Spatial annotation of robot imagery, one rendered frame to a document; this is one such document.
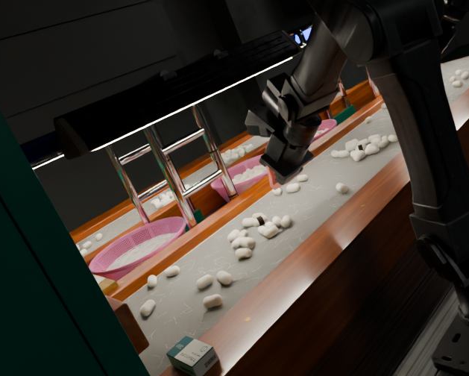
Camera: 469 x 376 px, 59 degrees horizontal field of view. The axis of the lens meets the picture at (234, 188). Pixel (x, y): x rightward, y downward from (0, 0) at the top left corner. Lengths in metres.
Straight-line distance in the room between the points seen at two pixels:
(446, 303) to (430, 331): 0.06
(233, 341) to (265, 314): 0.06
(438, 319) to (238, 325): 0.27
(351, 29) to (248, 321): 0.38
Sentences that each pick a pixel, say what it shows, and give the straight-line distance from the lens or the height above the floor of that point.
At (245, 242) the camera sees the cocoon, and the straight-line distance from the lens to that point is 0.83.
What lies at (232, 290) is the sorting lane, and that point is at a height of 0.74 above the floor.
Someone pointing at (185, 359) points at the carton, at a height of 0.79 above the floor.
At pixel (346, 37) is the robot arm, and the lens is 0.49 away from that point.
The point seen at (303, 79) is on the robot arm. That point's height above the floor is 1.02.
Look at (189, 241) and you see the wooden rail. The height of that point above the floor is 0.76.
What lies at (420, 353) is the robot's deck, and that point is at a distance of 0.60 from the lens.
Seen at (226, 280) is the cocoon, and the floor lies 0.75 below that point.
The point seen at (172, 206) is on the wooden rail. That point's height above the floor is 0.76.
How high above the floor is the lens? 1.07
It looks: 15 degrees down
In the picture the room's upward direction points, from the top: 24 degrees counter-clockwise
